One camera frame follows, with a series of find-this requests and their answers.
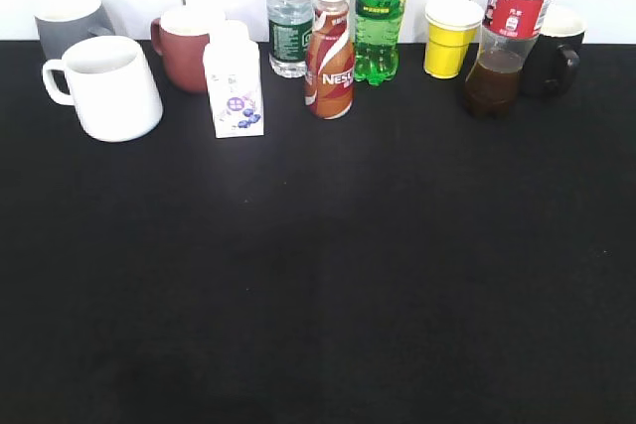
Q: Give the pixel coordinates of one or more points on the white ceramic mug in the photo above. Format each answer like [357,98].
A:
[109,83]

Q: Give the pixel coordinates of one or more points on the cola bottle red label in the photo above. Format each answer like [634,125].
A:
[510,29]

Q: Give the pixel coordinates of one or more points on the yellow paper cup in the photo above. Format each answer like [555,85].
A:
[452,26]

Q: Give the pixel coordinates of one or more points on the green Sprite bottle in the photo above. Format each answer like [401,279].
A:
[378,23]

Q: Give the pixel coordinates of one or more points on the brown Nescafe coffee bottle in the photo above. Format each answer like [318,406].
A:
[330,61]

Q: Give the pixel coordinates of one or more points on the white blueberry yogurt carton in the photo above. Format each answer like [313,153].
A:
[231,63]

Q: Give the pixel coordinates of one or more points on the maroon ceramic mug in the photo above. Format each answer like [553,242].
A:
[179,37]

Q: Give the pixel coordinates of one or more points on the clear water bottle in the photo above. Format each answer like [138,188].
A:
[290,24]

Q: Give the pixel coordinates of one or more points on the black ceramic mug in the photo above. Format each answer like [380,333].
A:
[554,61]

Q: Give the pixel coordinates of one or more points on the grey ceramic mug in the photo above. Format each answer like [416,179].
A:
[63,23]

